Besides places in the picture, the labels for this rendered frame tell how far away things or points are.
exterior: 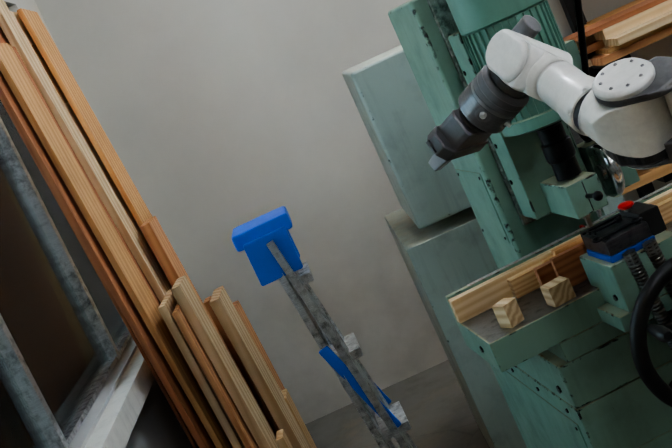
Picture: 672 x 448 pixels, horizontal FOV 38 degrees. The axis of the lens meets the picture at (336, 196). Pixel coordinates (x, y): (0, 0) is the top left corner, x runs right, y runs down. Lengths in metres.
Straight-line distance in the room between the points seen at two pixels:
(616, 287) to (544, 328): 0.16
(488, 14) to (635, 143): 0.64
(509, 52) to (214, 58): 2.88
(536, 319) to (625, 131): 0.62
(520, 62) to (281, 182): 2.91
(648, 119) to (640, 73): 0.06
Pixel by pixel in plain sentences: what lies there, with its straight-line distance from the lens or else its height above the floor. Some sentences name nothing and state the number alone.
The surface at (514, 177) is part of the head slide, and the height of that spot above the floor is 1.10.
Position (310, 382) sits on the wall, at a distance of 4.44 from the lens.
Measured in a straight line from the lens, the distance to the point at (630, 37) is 3.87.
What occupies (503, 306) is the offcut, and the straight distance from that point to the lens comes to 1.80.
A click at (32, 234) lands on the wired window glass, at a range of 3.12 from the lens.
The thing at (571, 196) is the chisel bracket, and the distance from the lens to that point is 1.92.
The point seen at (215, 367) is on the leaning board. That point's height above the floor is 0.77.
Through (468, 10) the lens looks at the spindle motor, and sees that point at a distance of 1.85.
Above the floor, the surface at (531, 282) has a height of 0.92.
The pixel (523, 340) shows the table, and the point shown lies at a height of 0.88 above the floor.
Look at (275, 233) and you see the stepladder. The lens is 2.50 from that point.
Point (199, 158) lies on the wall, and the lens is 4.24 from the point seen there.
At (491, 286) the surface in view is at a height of 0.94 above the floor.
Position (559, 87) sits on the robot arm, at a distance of 1.35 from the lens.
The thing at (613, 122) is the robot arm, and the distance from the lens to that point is 1.26.
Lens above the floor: 1.50
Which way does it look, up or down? 8 degrees down
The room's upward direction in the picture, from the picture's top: 25 degrees counter-clockwise
